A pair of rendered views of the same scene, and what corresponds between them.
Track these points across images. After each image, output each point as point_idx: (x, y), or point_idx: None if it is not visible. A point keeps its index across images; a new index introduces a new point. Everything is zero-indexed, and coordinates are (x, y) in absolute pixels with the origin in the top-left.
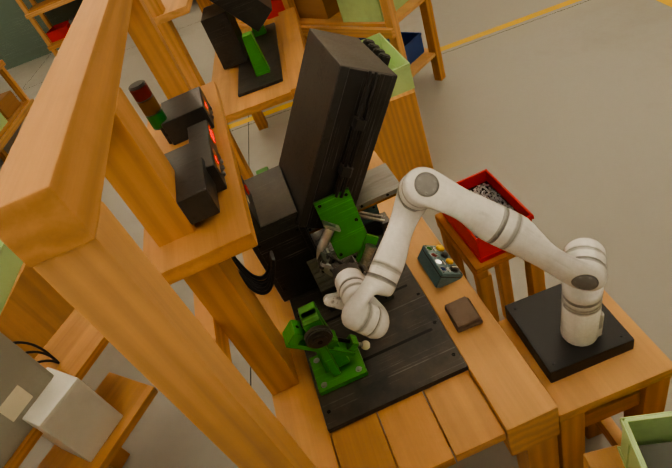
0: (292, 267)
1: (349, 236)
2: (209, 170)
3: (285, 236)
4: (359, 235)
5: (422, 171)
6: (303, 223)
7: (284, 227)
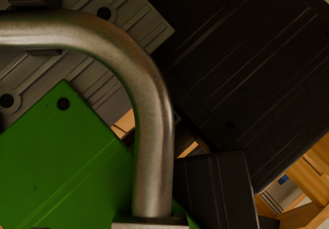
0: None
1: (57, 186)
2: None
3: (260, 91)
4: (20, 201)
5: None
6: (232, 168)
7: (276, 123)
